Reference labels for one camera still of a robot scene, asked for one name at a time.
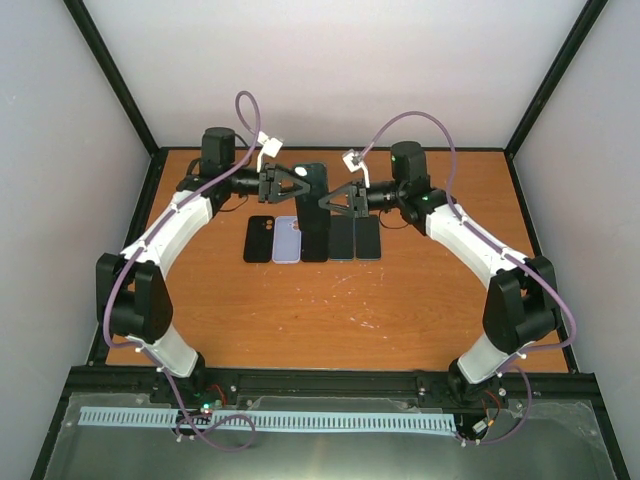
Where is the black frame post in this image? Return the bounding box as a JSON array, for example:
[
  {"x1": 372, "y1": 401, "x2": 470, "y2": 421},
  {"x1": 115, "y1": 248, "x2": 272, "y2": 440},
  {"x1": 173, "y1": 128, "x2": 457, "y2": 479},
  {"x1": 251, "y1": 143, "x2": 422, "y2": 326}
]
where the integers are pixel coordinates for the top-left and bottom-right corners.
[
  {"x1": 63, "y1": 0, "x2": 160, "y2": 157},
  {"x1": 504, "y1": 0, "x2": 608, "y2": 162}
]

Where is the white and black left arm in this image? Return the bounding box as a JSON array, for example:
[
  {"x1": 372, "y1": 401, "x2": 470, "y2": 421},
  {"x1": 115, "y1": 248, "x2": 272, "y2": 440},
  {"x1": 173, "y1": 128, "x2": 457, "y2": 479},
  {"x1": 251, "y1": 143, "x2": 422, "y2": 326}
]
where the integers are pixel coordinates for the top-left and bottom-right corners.
[{"x1": 96, "y1": 127, "x2": 311, "y2": 403}]

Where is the teal phone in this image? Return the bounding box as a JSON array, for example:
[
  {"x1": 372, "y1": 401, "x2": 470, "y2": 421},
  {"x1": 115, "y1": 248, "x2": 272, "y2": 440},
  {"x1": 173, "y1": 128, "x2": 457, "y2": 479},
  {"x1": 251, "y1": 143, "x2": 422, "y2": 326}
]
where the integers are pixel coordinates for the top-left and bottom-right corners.
[{"x1": 329, "y1": 215, "x2": 355, "y2": 261}]

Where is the light blue cable duct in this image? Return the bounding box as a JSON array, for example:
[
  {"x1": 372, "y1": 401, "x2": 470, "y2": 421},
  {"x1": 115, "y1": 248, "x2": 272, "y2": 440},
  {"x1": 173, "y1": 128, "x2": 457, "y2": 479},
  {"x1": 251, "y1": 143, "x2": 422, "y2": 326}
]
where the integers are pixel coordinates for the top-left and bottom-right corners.
[{"x1": 77, "y1": 406, "x2": 456, "y2": 436}]

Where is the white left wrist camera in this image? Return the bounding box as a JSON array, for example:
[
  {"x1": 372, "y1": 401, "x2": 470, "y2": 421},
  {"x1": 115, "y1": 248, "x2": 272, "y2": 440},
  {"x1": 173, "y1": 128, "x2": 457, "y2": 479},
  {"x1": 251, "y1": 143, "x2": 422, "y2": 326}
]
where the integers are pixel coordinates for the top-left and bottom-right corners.
[{"x1": 256, "y1": 131, "x2": 284, "y2": 172}]

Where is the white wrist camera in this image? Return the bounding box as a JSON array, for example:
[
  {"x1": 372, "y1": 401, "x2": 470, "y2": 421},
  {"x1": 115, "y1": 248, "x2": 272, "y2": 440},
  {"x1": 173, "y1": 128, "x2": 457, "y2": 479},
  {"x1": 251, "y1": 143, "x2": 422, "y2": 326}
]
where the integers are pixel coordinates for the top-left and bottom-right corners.
[
  {"x1": 342, "y1": 149, "x2": 371, "y2": 188},
  {"x1": 256, "y1": 131, "x2": 284, "y2": 172}
]

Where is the lilac phone case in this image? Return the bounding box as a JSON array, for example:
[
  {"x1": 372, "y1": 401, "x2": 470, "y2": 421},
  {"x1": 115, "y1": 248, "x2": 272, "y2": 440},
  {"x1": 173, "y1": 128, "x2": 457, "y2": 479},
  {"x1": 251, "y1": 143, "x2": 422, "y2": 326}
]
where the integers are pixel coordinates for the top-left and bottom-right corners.
[{"x1": 272, "y1": 216, "x2": 301, "y2": 264}]

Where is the black right frame post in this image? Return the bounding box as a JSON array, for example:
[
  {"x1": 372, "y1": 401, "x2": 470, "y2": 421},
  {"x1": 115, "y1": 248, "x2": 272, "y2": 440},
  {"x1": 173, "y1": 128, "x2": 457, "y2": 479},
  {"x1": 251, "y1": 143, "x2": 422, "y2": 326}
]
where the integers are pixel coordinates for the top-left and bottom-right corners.
[{"x1": 504, "y1": 0, "x2": 608, "y2": 162}]

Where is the phone with lilac case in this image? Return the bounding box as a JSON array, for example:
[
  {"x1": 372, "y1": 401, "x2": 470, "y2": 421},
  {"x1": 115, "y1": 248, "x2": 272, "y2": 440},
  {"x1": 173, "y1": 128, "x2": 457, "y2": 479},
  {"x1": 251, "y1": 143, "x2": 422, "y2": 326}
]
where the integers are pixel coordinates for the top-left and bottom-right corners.
[{"x1": 355, "y1": 215, "x2": 381, "y2": 261}]

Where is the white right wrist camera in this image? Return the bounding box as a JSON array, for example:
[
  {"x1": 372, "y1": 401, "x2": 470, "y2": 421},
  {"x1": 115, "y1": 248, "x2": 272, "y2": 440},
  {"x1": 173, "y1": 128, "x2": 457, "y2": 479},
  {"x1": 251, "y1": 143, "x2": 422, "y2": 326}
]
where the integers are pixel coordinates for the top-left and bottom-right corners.
[{"x1": 342, "y1": 149, "x2": 371, "y2": 188}]

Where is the black phone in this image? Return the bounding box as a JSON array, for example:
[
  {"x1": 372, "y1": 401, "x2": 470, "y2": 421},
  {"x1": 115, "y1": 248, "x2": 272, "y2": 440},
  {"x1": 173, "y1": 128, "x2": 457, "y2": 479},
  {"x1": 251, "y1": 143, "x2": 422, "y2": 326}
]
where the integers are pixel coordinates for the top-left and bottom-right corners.
[{"x1": 294, "y1": 162, "x2": 330, "y2": 233}]

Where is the black phone case with ring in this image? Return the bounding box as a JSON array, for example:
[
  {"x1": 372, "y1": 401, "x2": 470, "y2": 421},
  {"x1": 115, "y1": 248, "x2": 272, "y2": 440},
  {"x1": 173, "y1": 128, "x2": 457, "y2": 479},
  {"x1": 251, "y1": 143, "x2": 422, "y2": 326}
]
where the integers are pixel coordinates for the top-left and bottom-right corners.
[{"x1": 301, "y1": 230, "x2": 329, "y2": 263}]

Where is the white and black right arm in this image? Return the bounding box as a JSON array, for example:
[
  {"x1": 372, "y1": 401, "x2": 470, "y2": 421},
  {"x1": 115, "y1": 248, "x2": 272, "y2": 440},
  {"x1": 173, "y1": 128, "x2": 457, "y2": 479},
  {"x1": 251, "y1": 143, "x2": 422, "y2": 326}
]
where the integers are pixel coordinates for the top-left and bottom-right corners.
[{"x1": 319, "y1": 141, "x2": 559, "y2": 405}]

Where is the black frame rail base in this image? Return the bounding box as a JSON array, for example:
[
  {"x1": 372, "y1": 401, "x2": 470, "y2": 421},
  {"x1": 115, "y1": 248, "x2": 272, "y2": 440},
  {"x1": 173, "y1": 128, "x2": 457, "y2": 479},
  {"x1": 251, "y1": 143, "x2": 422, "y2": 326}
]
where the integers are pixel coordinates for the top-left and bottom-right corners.
[{"x1": 64, "y1": 364, "x2": 601, "y2": 416}]

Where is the black left frame post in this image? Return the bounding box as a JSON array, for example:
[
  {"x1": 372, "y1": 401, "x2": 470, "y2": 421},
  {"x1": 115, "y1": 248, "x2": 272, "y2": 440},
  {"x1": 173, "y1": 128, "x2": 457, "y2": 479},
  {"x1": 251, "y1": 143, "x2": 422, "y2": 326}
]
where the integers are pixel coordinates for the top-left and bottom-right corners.
[{"x1": 63, "y1": 0, "x2": 160, "y2": 157}]

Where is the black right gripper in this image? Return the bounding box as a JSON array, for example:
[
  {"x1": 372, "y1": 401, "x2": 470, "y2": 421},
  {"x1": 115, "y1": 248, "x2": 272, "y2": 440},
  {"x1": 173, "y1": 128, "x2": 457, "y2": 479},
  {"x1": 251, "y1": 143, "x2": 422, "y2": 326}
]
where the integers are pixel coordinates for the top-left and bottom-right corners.
[{"x1": 319, "y1": 178, "x2": 405, "y2": 219}]

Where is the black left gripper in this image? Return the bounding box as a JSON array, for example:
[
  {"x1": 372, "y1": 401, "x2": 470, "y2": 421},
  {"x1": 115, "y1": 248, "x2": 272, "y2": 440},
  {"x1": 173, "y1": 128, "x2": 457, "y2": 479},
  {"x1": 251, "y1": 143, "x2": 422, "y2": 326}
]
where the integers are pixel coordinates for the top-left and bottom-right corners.
[{"x1": 225, "y1": 162, "x2": 310, "y2": 204}]

